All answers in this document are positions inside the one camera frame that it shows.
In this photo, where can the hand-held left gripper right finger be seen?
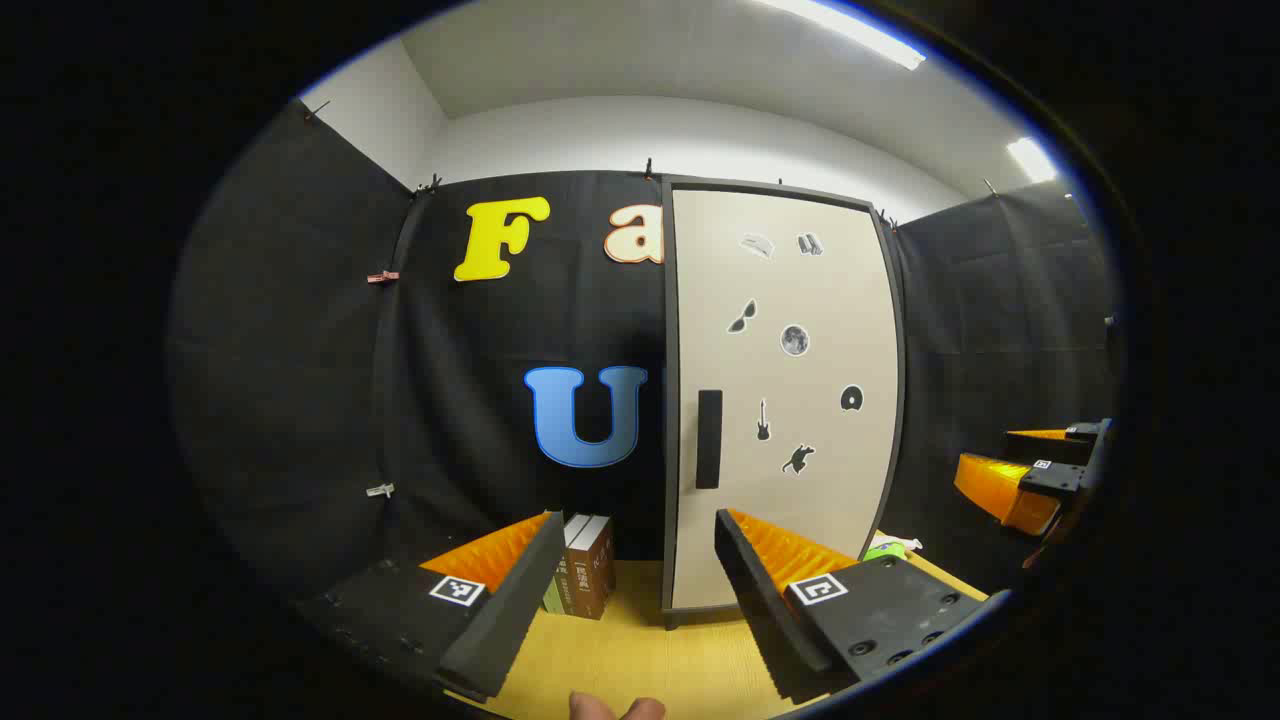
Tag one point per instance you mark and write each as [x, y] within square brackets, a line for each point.
[765, 610]

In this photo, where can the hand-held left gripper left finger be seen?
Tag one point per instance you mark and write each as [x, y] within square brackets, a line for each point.
[510, 610]

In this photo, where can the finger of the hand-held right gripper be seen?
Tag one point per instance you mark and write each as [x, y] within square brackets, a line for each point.
[1005, 490]
[1050, 445]

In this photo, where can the beige cabinet door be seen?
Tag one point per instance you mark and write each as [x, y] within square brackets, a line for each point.
[800, 500]

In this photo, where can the green book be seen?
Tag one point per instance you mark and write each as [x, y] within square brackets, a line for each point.
[553, 598]

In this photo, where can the brown book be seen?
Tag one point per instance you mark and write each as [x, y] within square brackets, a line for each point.
[600, 575]
[575, 580]

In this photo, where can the green white plush toy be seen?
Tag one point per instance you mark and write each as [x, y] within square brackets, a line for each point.
[885, 550]

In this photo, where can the white clip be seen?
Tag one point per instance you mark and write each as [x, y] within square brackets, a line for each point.
[380, 490]

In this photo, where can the black backdrop cloth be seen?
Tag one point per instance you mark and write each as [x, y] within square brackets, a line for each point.
[450, 350]

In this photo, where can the small ceiling light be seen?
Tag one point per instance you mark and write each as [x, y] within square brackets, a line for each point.
[1030, 158]

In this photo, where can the red clip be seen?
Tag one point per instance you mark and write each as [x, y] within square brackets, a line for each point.
[383, 277]

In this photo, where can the long ceiling light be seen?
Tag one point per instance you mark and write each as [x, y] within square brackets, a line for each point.
[860, 32]

